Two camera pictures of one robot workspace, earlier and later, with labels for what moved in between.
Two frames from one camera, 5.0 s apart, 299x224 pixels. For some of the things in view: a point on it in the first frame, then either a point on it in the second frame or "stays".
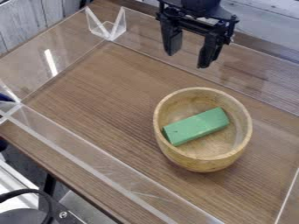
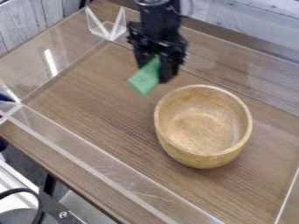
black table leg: (49, 185) stays
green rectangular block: (195, 126) → (144, 79)
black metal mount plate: (63, 215) stays
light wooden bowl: (216, 150) stays
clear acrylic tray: (154, 118) stays
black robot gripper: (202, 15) → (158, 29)
